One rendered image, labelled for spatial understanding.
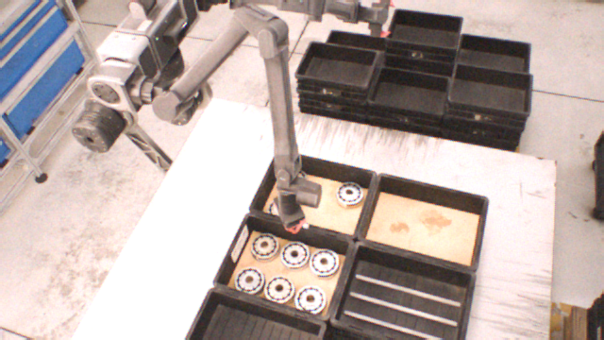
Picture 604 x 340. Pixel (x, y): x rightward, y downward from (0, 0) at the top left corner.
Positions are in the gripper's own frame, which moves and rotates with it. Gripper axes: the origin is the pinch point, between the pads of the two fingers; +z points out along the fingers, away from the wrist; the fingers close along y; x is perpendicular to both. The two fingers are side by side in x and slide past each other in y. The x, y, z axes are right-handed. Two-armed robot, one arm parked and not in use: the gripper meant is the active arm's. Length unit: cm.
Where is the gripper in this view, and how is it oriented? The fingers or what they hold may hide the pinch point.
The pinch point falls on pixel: (291, 223)
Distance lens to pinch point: 164.4
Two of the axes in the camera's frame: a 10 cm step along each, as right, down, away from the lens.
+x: -9.1, 3.5, -2.1
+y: -4.1, -7.0, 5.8
